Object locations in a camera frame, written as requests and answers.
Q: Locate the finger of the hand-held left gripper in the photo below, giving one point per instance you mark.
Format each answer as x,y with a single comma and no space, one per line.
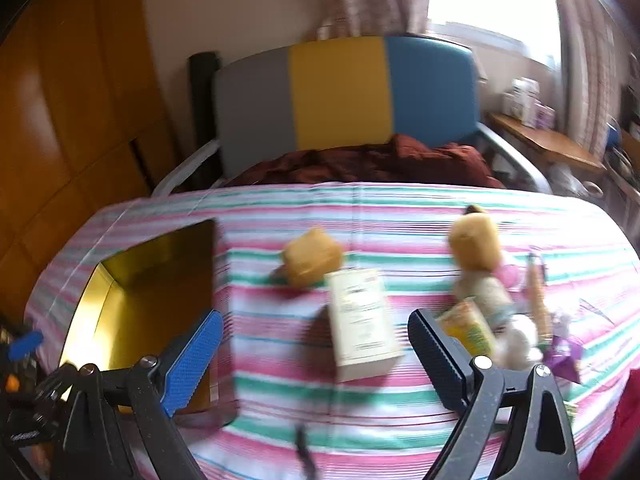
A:
25,344

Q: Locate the white carton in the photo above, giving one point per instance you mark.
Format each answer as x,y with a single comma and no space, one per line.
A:
362,325

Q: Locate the orange-yellow sponge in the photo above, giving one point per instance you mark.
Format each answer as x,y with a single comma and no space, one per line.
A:
312,257

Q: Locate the small purple white box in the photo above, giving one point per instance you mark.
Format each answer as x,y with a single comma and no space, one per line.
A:
546,116

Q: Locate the yellow knitted toy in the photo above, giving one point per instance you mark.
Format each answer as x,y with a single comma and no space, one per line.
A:
475,240

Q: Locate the purple snack packet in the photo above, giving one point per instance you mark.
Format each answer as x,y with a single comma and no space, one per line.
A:
562,362

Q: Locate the white soap bar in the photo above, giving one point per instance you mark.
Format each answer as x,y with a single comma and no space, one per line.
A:
517,342

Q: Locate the wooden shelf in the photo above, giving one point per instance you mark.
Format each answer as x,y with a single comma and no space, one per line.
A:
545,142

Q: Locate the blue container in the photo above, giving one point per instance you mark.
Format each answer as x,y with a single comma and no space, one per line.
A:
612,137

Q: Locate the white appliance box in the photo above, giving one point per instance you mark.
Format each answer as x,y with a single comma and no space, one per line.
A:
522,100

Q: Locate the grey bed rail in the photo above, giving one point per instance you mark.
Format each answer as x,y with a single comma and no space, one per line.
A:
185,165
515,157

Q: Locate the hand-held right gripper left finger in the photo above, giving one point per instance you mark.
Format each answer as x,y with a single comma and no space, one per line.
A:
192,360

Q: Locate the maroon blanket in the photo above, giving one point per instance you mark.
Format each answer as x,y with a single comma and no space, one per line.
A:
400,160

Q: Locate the wooden wardrobe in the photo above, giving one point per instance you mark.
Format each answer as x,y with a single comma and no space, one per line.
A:
75,110

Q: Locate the grey yellow blue headboard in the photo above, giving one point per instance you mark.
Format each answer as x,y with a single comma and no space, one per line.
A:
340,95

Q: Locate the red quilt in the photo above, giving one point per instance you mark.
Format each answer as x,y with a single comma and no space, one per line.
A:
620,435

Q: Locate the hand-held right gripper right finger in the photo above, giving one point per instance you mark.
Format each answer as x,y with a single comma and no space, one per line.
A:
435,355

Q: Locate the green patterned packet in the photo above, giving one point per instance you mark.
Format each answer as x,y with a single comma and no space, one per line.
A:
467,327

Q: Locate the beige sponge cloth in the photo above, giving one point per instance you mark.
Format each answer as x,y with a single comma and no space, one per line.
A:
480,292

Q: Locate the striped bedsheet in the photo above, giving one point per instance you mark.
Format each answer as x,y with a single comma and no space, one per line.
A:
380,210

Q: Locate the clear cracker packet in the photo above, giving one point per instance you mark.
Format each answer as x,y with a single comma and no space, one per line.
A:
537,295

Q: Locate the maroon gold-lined box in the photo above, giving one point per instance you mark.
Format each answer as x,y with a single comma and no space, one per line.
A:
145,310

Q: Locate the black pole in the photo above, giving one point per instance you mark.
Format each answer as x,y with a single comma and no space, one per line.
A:
202,100

